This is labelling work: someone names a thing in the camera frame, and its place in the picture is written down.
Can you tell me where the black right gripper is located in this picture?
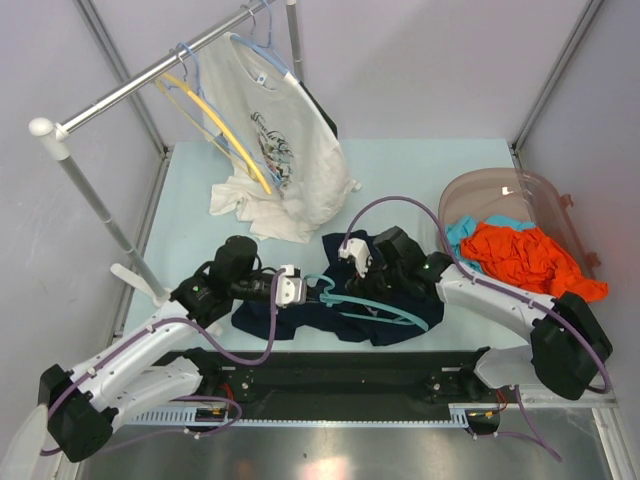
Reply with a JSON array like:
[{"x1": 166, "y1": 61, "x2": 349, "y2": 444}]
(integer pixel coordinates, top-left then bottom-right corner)
[{"x1": 345, "y1": 253, "x2": 406, "y2": 318}]

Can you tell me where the navy blue t-shirt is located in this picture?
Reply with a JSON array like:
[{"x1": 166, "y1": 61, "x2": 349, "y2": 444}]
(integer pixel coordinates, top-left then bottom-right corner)
[{"x1": 231, "y1": 233, "x2": 444, "y2": 346}]

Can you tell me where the green hanger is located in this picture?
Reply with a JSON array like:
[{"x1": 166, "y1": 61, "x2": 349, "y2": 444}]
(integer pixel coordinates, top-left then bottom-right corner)
[{"x1": 303, "y1": 274, "x2": 431, "y2": 332}]

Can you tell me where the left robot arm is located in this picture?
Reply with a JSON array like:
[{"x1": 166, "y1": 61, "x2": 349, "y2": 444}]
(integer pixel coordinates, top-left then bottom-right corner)
[{"x1": 39, "y1": 236, "x2": 308, "y2": 463}]

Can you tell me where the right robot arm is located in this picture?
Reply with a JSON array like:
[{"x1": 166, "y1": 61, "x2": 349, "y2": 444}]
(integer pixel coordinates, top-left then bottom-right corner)
[{"x1": 338, "y1": 227, "x2": 613, "y2": 401}]

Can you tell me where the white printed t-shirt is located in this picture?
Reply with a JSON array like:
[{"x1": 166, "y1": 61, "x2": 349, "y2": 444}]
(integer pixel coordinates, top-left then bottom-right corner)
[{"x1": 198, "y1": 33, "x2": 358, "y2": 244}]

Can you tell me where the yellow hanger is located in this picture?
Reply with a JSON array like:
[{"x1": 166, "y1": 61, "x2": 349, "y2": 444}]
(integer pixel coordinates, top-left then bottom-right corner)
[{"x1": 154, "y1": 73, "x2": 272, "y2": 195}]

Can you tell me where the light blue hanger with shirt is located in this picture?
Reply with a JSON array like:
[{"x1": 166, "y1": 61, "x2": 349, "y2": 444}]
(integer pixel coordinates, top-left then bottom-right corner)
[{"x1": 231, "y1": 1, "x2": 296, "y2": 78}]

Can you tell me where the turquoise garment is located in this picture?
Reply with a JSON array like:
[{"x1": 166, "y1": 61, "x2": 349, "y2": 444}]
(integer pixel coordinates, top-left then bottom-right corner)
[{"x1": 445, "y1": 215, "x2": 536, "y2": 258}]

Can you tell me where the orange garment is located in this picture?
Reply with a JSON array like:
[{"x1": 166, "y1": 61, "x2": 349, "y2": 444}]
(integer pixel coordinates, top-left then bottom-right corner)
[{"x1": 460, "y1": 222, "x2": 609, "y2": 303}]

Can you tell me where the pink translucent plastic basket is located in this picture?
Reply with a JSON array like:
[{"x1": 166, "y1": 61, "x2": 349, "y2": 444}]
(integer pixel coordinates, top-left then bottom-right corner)
[{"x1": 438, "y1": 168, "x2": 600, "y2": 279}]

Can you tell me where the silver clothes rack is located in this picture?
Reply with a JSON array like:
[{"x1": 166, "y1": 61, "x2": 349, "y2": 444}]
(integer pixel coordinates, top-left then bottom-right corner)
[{"x1": 48, "y1": 1, "x2": 288, "y2": 321}]

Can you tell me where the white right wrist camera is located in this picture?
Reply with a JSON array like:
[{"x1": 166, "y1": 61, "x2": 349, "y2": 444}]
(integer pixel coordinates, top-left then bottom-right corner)
[{"x1": 338, "y1": 238, "x2": 373, "y2": 278}]

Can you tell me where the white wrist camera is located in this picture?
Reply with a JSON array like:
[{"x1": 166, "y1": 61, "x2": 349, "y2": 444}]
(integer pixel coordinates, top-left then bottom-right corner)
[
  {"x1": 338, "y1": 238, "x2": 373, "y2": 278},
  {"x1": 275, "y1": 264, "x2": 307, "y2": 308}
]

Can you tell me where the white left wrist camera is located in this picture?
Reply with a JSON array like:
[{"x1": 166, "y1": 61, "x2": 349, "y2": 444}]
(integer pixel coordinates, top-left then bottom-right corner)
[{"x1": 275, "y1": 264, "x2": 307, "y2": 308}]

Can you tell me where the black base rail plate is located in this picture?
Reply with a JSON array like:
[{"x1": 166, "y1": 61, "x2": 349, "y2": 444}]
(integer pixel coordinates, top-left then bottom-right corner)
[{"x1": 155, "y1": 348, "x2": 516, "y2": 425}]

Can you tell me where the white slotted cable duct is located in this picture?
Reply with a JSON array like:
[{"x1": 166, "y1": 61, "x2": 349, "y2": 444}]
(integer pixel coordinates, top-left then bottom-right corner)
[{"x1": 124, "y1": 402, "x2": 474, "y2": 429}]

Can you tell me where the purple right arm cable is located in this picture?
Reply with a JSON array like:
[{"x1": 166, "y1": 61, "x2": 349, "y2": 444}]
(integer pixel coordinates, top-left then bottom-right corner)
[{"x1": 342, "y1": 195, "x2": 612, "y2": 394}]

